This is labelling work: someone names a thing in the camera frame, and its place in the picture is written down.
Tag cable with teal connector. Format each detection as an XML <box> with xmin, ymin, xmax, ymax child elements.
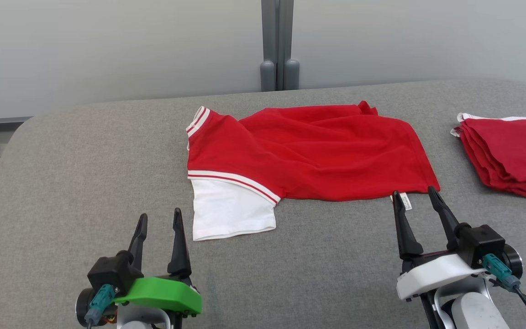
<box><xmin>481</xmin><ymin>254</ymin><xmax>526</xmax><ymax>320</ymax></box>
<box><xmin>84</xmin><ymin>283</ymin><xmax>116</xmax><ymax>329</ymax></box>

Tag right cable with teal connector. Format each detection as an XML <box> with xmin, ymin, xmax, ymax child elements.
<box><xmin>481</xmin><ymin>254</ymin><xmax>526</xmax><ymax>320</ymax></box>

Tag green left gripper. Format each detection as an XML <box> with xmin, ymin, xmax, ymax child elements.
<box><xmin>115</xmin><ymin>208</ymin><xmax>203</xmax><ymax>317</ymax></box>

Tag grey double partition post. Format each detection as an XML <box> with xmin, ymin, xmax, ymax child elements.
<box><xmin>260</xmin><ymin>0</ymin><xmax>300</xmax><ymax>91</ymax></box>

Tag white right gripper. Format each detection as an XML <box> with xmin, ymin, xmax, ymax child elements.
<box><xmin>392</xmin><ymin>185</ymin><xmax>488</xmax><ymax>301</ymax></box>

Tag left cable with teal connector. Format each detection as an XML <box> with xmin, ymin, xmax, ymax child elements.
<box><xmin>84</xmin><ymin>283</ymin><xmax>116</xmax><ymax>329</ymax></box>

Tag red cloth garment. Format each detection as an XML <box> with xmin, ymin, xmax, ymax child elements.
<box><xmin>450</xmin><ymin>112</ymin><xmax>526</xmax><ymax>202</ymax></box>

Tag red and white t-shirt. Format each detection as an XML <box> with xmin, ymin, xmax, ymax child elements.
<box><xmin>185</xmin><ymin>101</ymin><xmax>441</xmax><ymax>242</ymax></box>

